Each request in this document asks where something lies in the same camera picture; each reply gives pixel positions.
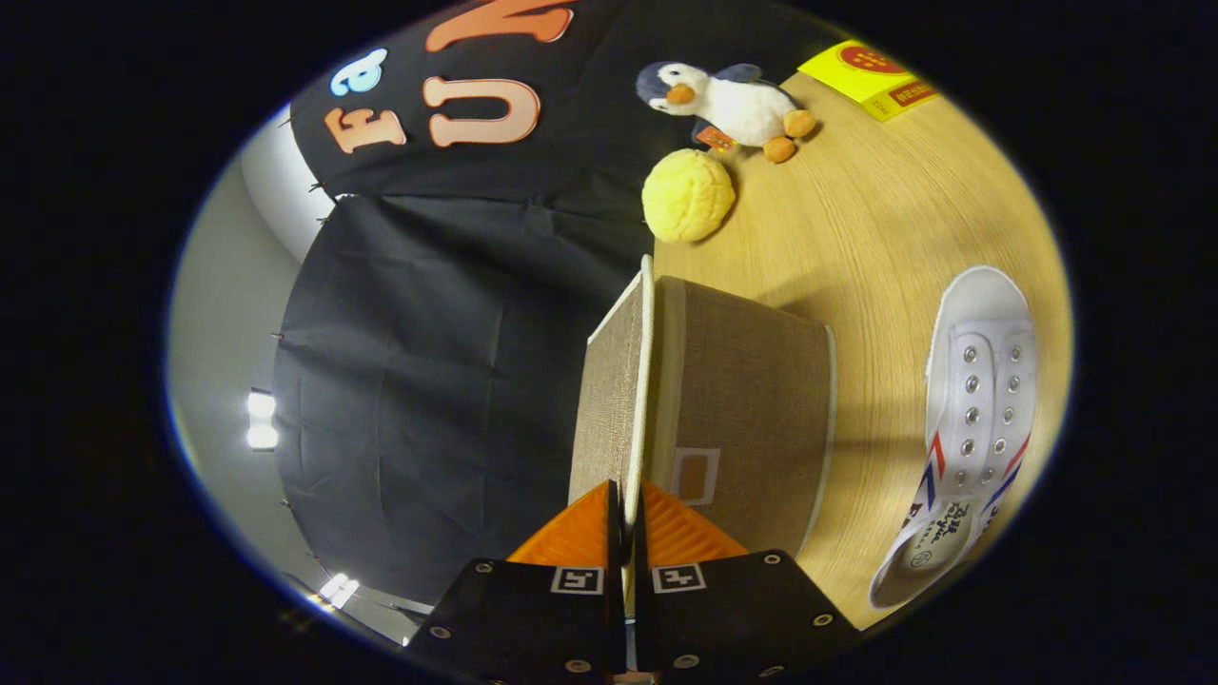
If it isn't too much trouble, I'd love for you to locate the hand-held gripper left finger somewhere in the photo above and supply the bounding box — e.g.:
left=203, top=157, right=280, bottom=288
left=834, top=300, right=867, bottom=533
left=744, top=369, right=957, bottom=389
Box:
left=407, top=479, right=631, bottom=685

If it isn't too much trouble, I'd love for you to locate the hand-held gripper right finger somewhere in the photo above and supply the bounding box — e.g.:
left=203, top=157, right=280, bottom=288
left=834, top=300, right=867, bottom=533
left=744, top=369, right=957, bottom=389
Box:
left=633, top=479, right=857, bottom=685

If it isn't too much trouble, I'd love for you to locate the brown fabric storage box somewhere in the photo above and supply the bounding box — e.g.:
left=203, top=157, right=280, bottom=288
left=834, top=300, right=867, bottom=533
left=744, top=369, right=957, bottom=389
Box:
left=569, top=255, right=838, bottom=562

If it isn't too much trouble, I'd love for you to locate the white canvas shoe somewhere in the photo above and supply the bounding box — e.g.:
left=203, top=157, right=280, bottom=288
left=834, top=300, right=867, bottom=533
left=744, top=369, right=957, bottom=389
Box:
left=868, top=264, right=1038, bottom=612

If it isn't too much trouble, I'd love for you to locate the yellow bun plush toy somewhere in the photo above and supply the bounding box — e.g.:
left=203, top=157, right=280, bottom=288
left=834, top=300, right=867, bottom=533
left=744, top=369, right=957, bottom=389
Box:
left=641, top=147, right=737, bottom=244

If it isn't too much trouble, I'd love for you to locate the penguin plush toy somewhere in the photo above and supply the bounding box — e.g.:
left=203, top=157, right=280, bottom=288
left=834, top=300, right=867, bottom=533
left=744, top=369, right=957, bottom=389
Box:
left=636, top=61, right=819, bottom=165

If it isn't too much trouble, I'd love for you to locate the row of small cloth clips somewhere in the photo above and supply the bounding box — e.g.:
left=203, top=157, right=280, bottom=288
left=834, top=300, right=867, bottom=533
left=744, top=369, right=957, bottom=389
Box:
left=272, top=116, right=330, bottom=564

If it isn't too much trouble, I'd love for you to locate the yellow book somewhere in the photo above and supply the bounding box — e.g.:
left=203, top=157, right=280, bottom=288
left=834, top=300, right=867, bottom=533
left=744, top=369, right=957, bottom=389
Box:
left=797, top=40, right=938, bottom=123

